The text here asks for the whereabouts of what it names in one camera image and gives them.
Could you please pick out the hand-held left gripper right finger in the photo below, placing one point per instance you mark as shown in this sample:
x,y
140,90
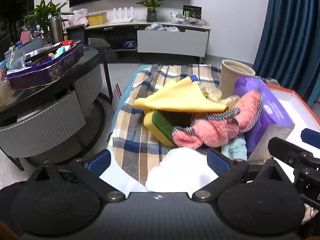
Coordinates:
x,y
217,162

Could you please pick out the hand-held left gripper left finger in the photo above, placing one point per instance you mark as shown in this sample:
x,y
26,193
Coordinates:
x,y
100,161

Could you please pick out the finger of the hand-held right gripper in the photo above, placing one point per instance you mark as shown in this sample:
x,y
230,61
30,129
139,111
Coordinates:
x,y
311,135
282,148

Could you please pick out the pink fluffy cloth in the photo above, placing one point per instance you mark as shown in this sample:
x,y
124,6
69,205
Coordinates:
x,y
212,132

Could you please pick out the orange white cardboard box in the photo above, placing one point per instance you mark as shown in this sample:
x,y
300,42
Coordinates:
x,y
295,110

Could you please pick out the purple tissue pack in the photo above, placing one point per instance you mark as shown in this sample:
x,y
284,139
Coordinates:
x,y
272,110

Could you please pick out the yellow green sponge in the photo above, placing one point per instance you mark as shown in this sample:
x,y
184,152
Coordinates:
x,y
160,126

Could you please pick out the yellow cloth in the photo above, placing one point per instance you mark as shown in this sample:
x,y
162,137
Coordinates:
x,y
175,97

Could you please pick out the light blue towel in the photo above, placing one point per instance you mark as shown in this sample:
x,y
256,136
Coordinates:
x,y
235,148

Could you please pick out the white cloth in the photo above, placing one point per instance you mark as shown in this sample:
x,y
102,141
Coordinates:
x,y
180,170

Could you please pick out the plaid blanket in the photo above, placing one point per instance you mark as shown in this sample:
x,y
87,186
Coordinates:
x,y
135,140

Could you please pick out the round black coffee table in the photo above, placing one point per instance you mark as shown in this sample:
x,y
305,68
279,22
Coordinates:
x,y
50,120

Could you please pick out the red strip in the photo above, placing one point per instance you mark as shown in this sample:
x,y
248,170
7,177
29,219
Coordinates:
x,y
117,90

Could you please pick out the light blue mat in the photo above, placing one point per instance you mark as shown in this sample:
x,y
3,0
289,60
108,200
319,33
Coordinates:
x,y
125,90

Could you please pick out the beige cup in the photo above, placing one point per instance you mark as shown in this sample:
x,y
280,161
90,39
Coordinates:
x,y
230,80

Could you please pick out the blue packet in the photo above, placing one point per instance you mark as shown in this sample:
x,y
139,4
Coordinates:
x,y
195,78

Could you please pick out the purple patterned tray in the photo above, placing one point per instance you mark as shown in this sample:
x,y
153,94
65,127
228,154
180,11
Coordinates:
x,y
47,72

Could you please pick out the blue curtain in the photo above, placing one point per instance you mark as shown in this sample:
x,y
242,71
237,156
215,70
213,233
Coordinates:
x,y
290,30

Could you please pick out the pile of small boxes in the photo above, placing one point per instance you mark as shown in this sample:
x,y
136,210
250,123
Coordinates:
x,y
42,55

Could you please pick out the blue bag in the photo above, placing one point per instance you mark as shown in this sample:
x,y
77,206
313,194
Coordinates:
x,y
129,44

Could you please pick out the white drawer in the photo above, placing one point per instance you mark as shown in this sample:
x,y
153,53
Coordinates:
x,y
172,42

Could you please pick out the television stand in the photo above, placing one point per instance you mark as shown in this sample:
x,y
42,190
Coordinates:
x,y
117,33

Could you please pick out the black square box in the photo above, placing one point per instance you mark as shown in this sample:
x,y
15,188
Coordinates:
x,y
76,33

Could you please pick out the steel thermos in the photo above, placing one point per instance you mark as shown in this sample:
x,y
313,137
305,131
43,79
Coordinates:
x,y
57,30

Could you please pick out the clear plastic bag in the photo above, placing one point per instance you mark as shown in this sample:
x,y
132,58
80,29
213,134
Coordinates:
x,y
172,28

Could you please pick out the yellow box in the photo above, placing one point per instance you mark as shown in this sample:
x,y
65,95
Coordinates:
x,y
97,19

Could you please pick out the clear organizer tray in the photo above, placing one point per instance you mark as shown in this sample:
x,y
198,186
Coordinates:
x,y
190,21

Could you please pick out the pink box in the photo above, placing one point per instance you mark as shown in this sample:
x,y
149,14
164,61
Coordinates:
x,y
26,37

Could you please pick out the bluish plastic bag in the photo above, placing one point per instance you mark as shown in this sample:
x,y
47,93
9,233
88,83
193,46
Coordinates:
x,y
155,26

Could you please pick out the white router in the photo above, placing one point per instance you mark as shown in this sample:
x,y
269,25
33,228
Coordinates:
x,y
122,17

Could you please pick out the white plastic bag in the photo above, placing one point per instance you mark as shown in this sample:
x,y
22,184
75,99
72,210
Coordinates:
x,y
80,17

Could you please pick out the green black box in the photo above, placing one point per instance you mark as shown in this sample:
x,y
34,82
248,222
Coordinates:
x,y
192,12

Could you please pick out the leafy potted plant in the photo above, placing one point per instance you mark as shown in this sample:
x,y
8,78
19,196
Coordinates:
x,y
42,12

